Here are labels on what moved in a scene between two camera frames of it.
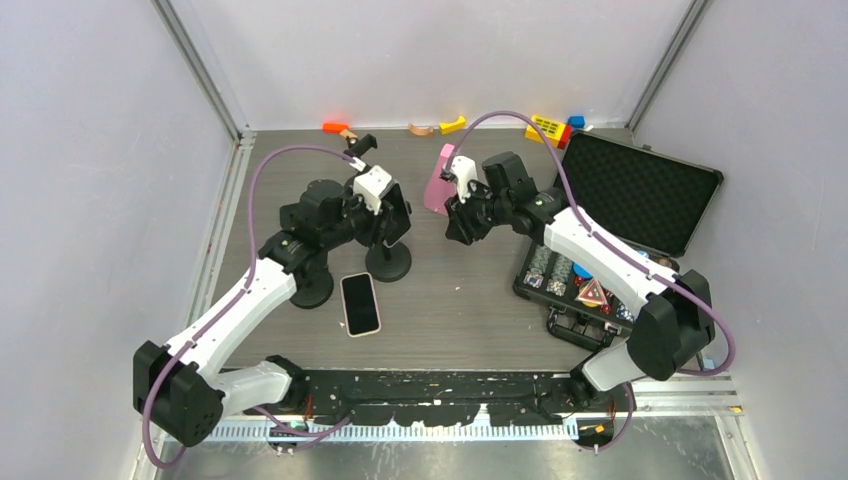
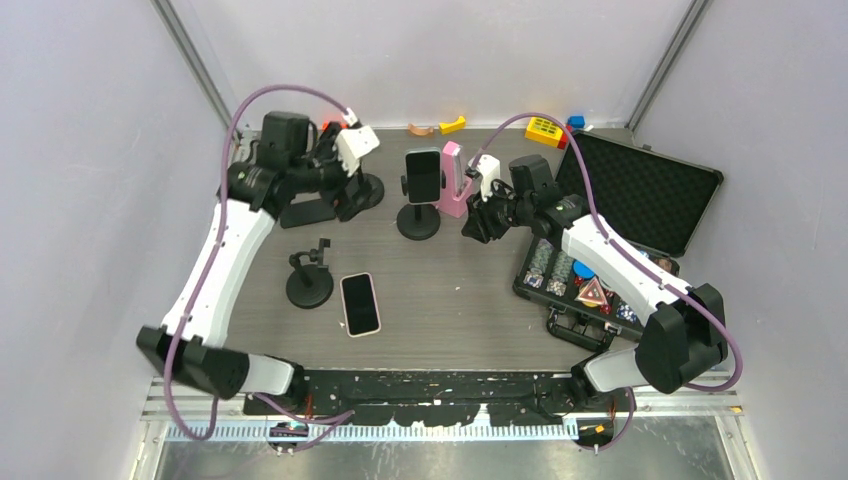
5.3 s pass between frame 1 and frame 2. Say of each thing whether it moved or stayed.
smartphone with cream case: stayed
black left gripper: moved
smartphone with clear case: moved
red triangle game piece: stayed
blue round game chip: stayed
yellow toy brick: stayed
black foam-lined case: stayed
